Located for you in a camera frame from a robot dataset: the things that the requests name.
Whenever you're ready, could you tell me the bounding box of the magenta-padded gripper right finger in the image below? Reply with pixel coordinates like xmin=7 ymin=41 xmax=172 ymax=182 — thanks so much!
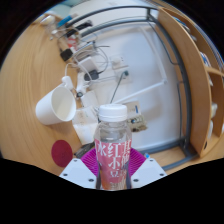
xmin=127 ymin=147 xmax=168 ymax=190

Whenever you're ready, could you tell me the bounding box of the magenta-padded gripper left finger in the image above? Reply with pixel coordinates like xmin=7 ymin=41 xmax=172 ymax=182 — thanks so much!
xmin=59 ymin=147 xmax=102 ymax=190

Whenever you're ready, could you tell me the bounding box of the clear pink-labelled drink bottle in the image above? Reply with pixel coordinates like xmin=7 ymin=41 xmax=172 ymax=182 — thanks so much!
xmin=94 ymin=103 xmax=133 ymax=191

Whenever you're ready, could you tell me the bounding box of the dark flat case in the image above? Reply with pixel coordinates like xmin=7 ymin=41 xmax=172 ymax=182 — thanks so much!
xmin=74 ymin=143 xmax=96 ymax=158

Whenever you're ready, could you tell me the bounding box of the flat round red coaster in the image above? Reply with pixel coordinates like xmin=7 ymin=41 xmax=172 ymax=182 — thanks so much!
xmin=50 ymin=139 xmax=74 ymax=168

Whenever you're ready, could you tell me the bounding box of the small tree figurine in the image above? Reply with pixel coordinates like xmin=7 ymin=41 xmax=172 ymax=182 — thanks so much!
xmin=129 ymin=113 xmax=148 ymax=133

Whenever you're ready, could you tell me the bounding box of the white plastic cup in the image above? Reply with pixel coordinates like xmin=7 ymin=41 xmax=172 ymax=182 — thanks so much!
xmin=35 ymin=83 xmax=78 ymax=126

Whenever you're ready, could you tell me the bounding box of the white desk lamp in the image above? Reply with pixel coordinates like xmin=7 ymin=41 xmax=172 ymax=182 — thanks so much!
xmin=114 ymin=24 xmax=168 ymax=105

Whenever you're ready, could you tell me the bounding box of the white power strip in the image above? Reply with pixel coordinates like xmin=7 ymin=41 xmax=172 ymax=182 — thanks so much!
xmin=75 ymin=71 xmax=90 ymax=98

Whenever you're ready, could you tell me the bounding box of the black plug adapter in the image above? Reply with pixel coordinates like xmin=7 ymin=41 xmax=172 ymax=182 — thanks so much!
xmin=83 ymin=69 xmax=100 ymax=82

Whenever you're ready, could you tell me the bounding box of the white power adapter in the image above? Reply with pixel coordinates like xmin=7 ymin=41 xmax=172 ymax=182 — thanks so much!
xmin=79 ymin=56 xmax=98 ymax=74

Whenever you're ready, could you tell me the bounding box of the black charger block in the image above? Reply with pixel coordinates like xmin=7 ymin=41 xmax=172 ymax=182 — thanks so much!
xmin=59 ymin=48 xmax=74 ymax=63

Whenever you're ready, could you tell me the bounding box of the black handheld device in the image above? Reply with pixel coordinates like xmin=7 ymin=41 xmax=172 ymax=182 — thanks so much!
xmin=64 ymin=21 xmax=93 ymax=38

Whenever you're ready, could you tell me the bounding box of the small blue bottle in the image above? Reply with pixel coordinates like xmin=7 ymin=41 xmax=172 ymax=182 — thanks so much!
xmin=56 ymin=13 xmax=78 ymax=28

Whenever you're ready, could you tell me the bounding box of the grey metal bed frame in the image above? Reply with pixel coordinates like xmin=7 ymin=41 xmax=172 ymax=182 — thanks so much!
xmin=63 ymin=4 xmax=201 ymax=171

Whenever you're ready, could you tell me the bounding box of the white wall outlet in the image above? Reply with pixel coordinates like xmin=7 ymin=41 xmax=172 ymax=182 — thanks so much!
xmin=110 ymin=54 xmax=126 ymax=69
xmin=128 ymin=100 xmax=143 ymax=116
xmin=114 ymin=69 xmax=133 ymax=84

